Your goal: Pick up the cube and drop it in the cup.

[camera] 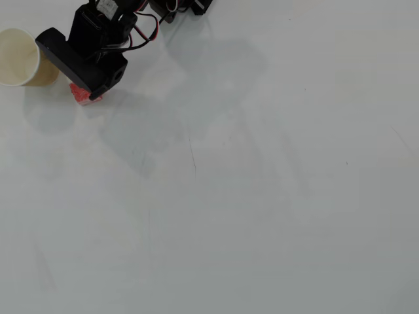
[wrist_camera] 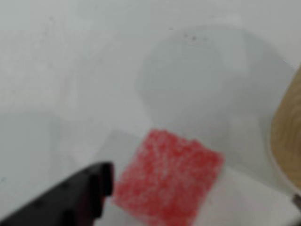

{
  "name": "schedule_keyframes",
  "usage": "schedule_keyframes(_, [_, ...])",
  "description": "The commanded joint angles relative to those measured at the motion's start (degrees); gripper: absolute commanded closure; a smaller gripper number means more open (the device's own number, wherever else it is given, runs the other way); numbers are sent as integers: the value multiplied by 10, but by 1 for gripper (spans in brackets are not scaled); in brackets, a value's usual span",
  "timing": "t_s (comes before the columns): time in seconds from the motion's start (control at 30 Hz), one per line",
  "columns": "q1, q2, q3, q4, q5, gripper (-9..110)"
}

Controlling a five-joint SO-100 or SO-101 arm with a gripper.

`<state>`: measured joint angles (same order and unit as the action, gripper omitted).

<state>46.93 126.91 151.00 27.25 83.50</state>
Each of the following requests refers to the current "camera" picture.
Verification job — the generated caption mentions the black camera cable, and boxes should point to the black camera cable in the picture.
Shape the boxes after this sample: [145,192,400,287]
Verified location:
[96,6,185,57]

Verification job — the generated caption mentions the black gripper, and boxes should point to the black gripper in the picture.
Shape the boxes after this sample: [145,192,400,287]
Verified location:
[88,48,129,101]

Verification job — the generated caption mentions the red servo wire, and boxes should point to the red servo wire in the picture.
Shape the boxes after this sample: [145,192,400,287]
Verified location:
[128,14,162,50]

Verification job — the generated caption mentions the black bar webcam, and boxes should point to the black bar webcam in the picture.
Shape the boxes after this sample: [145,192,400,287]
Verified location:
[35,5,109,96]

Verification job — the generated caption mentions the red foam cube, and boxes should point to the red foam cube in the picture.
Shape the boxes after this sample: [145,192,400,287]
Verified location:
[69,82,105,107]

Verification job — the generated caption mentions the beige paper cup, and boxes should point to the beige paper cup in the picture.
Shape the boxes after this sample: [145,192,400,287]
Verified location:
[0,27,61,88]

